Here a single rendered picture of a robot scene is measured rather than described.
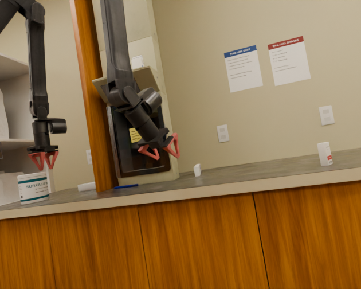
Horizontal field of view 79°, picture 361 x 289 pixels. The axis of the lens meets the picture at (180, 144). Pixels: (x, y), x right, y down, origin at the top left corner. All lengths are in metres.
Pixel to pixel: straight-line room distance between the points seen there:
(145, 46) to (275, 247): 1.10
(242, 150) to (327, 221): 0.77
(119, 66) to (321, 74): 1.30
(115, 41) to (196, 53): 1.06
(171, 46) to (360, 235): 1.48
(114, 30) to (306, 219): 0.83
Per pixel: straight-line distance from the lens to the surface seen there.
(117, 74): 0.64
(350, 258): 0.97
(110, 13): 0.70
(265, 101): 1.56
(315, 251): 0.93
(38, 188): 1.38
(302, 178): 0.83
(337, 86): 1.67
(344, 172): 0.86
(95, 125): 1.27
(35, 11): 1.10
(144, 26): 1.35
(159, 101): 0.71
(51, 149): 1.08
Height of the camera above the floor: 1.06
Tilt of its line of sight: 3 degrees up
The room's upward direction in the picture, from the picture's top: 9 degrees counter-clockwise
